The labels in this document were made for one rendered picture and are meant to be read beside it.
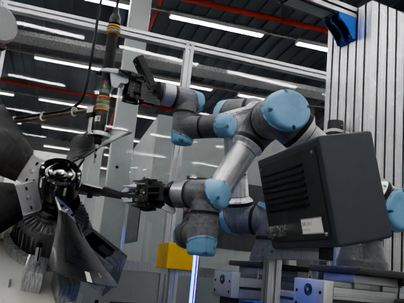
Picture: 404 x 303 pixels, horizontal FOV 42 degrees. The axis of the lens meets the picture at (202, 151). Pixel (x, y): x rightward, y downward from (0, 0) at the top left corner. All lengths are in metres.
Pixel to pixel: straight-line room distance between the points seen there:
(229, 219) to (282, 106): 0.80
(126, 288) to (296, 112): 1.24
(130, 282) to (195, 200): 1.07
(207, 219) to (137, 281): 1.08
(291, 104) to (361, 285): 0.56
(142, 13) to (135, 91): 4.87
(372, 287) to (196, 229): 0.59
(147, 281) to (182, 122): 0.88
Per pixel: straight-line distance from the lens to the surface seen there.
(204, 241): 1.32
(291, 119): 1.42
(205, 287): 2.44
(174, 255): 1.89
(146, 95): 1.72
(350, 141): 0.95
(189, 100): 1.76
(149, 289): 2.37
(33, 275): 1.58
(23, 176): 1.67
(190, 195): 1.35
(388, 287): 1.70
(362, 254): 1.65
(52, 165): 1.60
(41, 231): 1.62
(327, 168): 0.92
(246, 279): 1.97
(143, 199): 1.44
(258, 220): 2.06
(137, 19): 6.50
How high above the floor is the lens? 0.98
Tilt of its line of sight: 13 degrees up
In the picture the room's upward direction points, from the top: 6 degrees clockwise
